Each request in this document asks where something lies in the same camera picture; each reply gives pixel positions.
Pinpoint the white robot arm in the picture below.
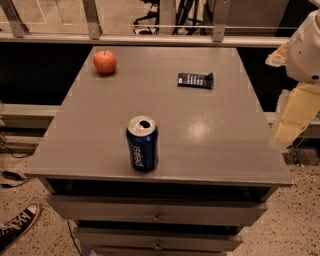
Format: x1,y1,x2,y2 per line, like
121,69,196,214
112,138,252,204
265,0,320,150

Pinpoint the black power adapter cable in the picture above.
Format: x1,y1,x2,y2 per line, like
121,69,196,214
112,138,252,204
0,169,33,189

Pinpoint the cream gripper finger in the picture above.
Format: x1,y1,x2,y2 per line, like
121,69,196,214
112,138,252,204
270,83,320,149
265,42,289,67

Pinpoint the metal railing frame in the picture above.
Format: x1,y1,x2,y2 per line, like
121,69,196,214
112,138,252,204
0,0,289,47

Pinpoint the black office chair base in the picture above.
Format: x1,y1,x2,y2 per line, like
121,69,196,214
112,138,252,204
132,0,204,36

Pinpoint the red apple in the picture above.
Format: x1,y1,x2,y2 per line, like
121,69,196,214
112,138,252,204
93,50,117,75

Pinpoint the grey drawer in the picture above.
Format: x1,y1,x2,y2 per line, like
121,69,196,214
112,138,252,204
47,195,267,226
73,227,242,252

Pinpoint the blue pepsi can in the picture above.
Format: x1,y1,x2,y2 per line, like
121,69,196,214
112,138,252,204
126,116,158,172

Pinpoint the black canvas sneaker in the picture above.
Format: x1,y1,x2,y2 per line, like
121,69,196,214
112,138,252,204
0,204,41,255

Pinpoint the grey drawer cabinet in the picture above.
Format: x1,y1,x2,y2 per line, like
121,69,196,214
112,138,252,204
26,46,292,256

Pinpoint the dark blue snack packet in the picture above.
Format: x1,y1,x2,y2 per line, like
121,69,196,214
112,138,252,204
177,73,214,90

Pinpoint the top grey drawer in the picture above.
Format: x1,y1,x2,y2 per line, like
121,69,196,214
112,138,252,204
47,195,267,226

